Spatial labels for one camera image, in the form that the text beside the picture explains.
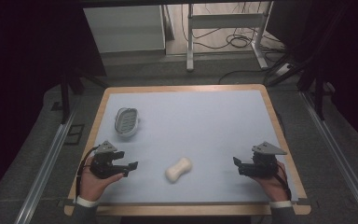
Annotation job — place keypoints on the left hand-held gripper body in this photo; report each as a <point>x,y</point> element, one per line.
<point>103,165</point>

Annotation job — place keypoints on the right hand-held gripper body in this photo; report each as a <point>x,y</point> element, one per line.
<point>262,165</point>

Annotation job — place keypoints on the person's left hand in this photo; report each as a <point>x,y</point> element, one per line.
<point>94,186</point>

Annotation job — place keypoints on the person's right hand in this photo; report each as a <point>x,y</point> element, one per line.
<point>273,186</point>

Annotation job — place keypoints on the grey oval soap dish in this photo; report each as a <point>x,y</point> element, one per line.
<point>126,122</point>

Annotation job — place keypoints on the cream soap bar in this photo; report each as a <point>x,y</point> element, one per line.
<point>178,170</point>

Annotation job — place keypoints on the light blue table mat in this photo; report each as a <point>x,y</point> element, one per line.
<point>199,124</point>

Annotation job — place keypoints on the black stand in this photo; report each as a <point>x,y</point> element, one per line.
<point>70,84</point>
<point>318,87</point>

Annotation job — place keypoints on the white power strip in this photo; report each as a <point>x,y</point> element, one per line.
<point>283,69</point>

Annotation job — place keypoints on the white panel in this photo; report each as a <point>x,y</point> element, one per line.
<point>124,29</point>

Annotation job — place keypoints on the metal floor rail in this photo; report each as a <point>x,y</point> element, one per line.
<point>43,174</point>
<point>338,155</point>

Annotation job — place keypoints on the white metal desk frame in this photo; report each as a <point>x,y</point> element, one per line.
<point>227,21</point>

